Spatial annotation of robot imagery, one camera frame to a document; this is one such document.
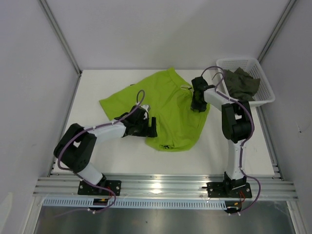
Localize lime green shorts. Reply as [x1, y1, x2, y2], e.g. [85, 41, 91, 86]
[99, 68, 210, 152]

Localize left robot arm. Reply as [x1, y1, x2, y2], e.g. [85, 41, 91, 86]
[53, 104, 157, 195]

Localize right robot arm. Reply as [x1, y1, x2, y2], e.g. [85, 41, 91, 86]
[191, 76, 254, 197]

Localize dark olive shorts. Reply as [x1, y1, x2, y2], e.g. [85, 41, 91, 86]
[224, 67, 261, 101]

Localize white plastic basket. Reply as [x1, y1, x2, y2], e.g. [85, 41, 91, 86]
[216, 57, 275, 107]

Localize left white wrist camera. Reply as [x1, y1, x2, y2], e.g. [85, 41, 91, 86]
[141, 105, 150, 120]

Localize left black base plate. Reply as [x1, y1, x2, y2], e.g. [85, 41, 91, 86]
[78, 180, 122, 196]

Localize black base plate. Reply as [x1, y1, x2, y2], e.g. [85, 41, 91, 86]
[202, 182, 252, 198]
[78, 180, 122, 196]

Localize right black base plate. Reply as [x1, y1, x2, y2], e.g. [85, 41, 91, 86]
[202, 182, 252, 198]

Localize white slotted cable duct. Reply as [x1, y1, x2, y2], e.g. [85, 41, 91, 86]
[43, 197, 227, 210]

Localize aluminium mounting rail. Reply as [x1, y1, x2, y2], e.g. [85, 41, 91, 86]
[33, 174, 298, 201]

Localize left aluminium corner post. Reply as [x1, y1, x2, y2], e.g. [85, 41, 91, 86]
[38, 0, 82, 76]

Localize aluminium corner post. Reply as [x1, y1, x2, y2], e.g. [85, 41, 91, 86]
[257, 0, 299, 63]
[38, 0, 82, 76]

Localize right aluminium corner post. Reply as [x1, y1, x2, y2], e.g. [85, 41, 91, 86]
[257, 0, 299, 63]

